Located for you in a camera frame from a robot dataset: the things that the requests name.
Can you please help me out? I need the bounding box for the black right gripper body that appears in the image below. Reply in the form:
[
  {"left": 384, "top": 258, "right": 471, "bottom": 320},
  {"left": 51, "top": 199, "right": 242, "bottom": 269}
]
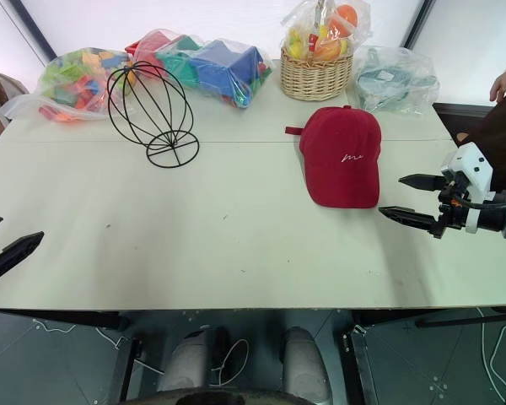
[{"left": 436, "top": 174, "right": 470, "bottom": 231}]

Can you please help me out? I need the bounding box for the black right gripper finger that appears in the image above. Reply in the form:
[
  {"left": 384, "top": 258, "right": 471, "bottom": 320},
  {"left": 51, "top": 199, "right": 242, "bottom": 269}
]
[
  {"left": 378, "top": 205, "right": 444, "bottom": 240},
  {"left": 398, "top": 173, "right": 449, "bottom": 192}
]

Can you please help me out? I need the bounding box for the red baseball cap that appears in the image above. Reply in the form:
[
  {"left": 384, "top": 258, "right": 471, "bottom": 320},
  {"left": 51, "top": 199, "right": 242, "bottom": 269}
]
[{"left": 285, "top": 105, "right": 383, "bottom": 209}]

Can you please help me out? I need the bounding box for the bag of light blue items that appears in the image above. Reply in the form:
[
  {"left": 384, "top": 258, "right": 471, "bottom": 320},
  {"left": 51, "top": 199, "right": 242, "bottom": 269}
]
[{"left": 353, "top": 45, "right": 441, "bottom": 113}]

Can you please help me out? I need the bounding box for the woven wicker basket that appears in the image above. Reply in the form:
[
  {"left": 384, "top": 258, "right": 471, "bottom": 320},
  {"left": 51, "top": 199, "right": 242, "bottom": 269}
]
[{"left": 280, "top": 44, "right": 355, "bottom": 101}]

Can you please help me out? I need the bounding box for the black table leg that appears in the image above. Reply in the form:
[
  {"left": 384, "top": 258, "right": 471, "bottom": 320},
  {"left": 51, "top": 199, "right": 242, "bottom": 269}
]
[
  {"left": 108, "top": 311, "right": 145, "bottom": 402},
  {"left": 341, "top": 322, "right": 380, "bottom": 405}
]

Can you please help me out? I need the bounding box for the bag of small colourful blocks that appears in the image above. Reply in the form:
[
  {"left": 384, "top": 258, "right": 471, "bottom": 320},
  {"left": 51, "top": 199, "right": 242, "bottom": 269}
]
[{"left": 3, "top": 47, "right": 141, "bottom": 124}]

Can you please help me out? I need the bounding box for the clear bag of toy fruit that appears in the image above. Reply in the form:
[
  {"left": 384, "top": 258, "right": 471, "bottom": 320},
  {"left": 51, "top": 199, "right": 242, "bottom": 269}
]
[{"left": 279, "top": 0, "right": 371, "bottom": 60}]

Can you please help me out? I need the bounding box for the grey right robot leg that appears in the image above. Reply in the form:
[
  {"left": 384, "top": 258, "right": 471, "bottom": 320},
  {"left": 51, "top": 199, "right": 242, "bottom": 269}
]
[{"left": 280, "top": 326, "right": 334, "bottom": 405}]

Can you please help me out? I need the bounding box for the bag of large foam blocks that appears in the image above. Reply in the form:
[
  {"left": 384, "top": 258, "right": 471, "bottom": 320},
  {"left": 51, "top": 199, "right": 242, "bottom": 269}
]
[{"left": 124, "top": 28, "right": 274, "bottom": 110}]

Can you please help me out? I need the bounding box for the dark rounded robot body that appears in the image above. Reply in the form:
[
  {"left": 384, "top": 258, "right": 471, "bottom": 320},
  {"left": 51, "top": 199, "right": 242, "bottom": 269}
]
[{"left": 121, "top": 388, "right": 305, "bottom": 405}]

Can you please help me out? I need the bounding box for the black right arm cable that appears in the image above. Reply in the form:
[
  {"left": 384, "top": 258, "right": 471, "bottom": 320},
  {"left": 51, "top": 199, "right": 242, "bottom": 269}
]
[{"left": 457, "top": 197, "right": 506, "bottom": 212}]

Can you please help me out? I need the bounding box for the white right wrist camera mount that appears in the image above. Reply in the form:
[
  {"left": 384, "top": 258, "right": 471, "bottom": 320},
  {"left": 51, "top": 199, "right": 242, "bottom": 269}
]
[{"left": 440, "top": 142, "right": 497, "bottom": 235}]

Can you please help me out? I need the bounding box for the black window frame bar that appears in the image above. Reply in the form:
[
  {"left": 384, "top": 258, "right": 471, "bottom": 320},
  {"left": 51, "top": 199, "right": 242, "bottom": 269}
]
[
  {"left": 19, "top": 0, "right": 58, "bottom": 60},
  {"left": 402, "top": 0, "right": 438, "bottom": 50}
]

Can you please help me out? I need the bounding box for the black wire head stand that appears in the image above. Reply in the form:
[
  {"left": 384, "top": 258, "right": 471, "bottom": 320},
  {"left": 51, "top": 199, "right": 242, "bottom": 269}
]
[{"left": 106, "top": 61, "right": 201, "bottom": 169}]

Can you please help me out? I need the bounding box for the white floor cable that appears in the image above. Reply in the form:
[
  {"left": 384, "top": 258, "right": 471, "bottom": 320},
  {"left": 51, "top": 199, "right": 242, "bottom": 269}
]
[{"left": 213, "top": 338, "right": 251, "bottom": 387}]

